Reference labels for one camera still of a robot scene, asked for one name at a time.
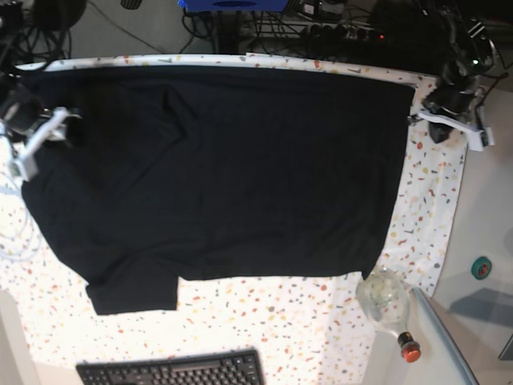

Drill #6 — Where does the blue box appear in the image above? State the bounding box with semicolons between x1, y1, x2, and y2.
178;0;293;12

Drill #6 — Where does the black t-shirt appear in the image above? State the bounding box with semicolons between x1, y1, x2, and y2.
22;67;414;315

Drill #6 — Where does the green tape roll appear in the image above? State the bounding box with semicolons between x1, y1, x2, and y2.
471;256;492;280

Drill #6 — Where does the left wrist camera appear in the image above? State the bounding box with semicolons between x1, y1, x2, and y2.
467;128;495;152

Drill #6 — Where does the silver metal bar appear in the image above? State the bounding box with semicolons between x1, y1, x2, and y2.
404;288;479;385

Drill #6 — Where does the clear bottle with orange cap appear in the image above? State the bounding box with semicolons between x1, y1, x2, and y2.
356;269;422;363

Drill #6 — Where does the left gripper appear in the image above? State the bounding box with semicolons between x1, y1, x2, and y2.
408;82;485;144

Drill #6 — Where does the black computer keyboard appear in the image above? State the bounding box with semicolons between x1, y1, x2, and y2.
75;350;265;385

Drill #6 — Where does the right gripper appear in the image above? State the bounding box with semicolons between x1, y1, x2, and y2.
1;90;85;159

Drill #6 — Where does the white coiled cable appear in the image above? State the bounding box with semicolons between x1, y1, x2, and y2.
0;160;43;264

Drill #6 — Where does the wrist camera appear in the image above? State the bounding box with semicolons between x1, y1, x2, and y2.
8;156;38;181
467;128;495;152

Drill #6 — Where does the terrazzo patterned tablecloth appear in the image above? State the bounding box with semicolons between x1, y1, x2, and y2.
1;55;467;384

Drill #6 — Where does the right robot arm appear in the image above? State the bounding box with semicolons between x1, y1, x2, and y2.
1;1;87;156

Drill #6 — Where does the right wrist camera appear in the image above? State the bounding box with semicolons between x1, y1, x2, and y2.
8;156;38;181

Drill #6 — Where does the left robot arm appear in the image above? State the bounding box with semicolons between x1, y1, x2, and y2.
409;1;495;152

